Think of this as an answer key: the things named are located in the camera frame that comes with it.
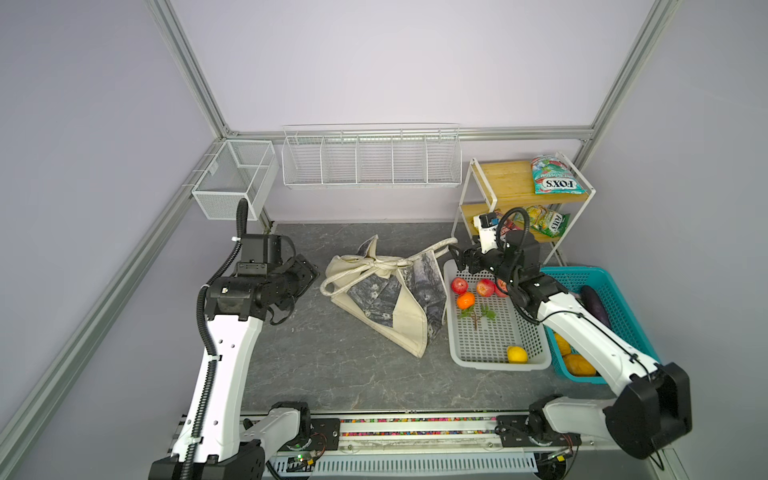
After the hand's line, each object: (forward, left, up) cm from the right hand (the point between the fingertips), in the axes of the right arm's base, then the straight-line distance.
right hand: (464, 242), depth 79 cm
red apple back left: (+1, -2, -22) cm, 22 cm away
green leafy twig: (-7, -10, -26) cm, 29 cm away
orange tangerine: (-4, -3, -22) cm, 23 cm away
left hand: (-13, +37, +2) cm, 40 cm away
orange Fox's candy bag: (+14, -17, -8) cm, 24 cm away
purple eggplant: (-5, -42, -21) cm, 47 cm away
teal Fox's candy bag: (+17, -25, +9) cm, 32 cm away
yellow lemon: (-22, -15, -22) cm, 35 cm away
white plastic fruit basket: (-12, -8, -27) cm, 31 cm away
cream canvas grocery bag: (-10, +17, -13) cm, 24 cm away
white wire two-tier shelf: (+17, -14, +5) cm, 23 cm away
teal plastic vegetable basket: (-11, -47, -20) cm, 53 cm away
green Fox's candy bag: (+17, -32, -9) cm, 37 cm away
